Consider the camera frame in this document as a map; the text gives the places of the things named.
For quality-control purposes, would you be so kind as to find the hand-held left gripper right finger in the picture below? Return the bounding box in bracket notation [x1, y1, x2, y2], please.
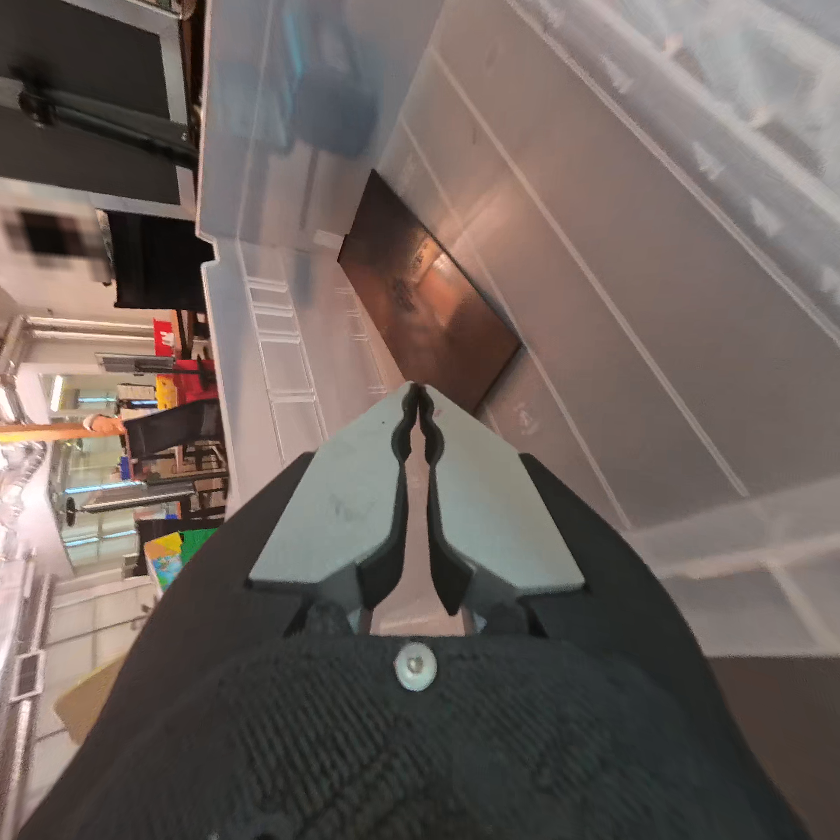
[419, 385, 586, 623]

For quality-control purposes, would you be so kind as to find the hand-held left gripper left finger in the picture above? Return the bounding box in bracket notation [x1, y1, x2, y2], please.
[248, 382, 421, 634]

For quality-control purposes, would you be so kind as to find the brown card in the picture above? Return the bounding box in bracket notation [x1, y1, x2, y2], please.
[336, 168, 524, 416]

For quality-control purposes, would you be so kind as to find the clear plastic bin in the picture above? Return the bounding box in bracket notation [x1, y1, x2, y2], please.
[196, 0, 840, 657]

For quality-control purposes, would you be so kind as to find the colourful printed box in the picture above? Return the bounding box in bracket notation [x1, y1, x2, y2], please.
[143, 530, 186, 597]

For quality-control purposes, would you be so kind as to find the black office chair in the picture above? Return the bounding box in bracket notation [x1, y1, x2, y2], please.
[123, 399, 225, 462]

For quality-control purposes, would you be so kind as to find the tan flat board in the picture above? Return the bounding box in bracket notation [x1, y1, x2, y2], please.
[54, 655, 129, 747]

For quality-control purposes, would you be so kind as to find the black partition panel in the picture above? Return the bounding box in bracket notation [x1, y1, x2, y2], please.
[0, 0, 198, 206]

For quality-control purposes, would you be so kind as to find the wooden post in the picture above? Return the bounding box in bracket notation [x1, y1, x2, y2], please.
[0, 420, 126, 439]

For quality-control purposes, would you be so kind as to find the silver ventilation duct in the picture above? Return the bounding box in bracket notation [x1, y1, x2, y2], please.
[0, 314, 47, 424]

